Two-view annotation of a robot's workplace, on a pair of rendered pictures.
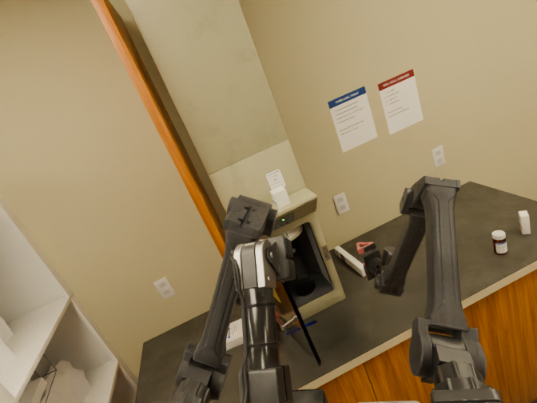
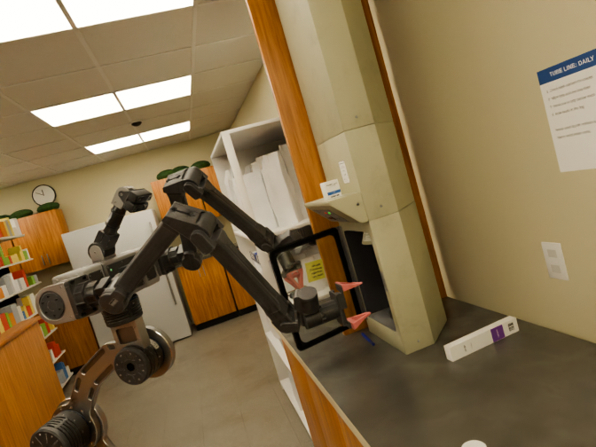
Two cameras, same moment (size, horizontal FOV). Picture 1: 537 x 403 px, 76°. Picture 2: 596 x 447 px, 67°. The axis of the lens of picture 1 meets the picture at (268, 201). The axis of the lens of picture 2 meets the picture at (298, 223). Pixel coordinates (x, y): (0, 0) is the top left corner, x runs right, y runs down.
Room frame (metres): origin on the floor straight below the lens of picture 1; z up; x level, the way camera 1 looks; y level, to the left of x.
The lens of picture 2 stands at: (0.85, -1.59, 1.60)
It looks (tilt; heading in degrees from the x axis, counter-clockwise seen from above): 5 degrees down; 84
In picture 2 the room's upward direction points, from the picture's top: 16 degrees counter-clockwise
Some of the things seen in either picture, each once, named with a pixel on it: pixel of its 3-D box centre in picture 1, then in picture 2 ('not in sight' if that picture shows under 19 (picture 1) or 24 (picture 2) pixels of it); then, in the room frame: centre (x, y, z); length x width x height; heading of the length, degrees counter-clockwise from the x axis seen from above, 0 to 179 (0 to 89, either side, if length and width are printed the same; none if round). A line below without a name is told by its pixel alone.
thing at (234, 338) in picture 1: (236, 333); not in sight; (1.27, 0.37, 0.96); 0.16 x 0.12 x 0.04; 90
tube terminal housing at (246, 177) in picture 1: (276, 232); (388, 232); (1.34, 0.02, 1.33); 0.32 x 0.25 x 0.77; 97
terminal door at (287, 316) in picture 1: (281, 305); (317, 287); (1.04, 0.10, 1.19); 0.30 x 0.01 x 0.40; 19
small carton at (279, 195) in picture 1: (280, 197); (331, 189); (1.16, -0.05, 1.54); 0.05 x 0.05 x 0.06; 8
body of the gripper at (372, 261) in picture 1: (377, 267); (330, 310); (1.01, -0.27, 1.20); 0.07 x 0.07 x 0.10; 7
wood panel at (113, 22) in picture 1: (197, 189); (351, 155); (1.34, 0.24, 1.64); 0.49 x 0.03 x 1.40; 7
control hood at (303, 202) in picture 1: (277, 220); (333, 211); (1.15, 0.00, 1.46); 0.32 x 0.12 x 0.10; 97
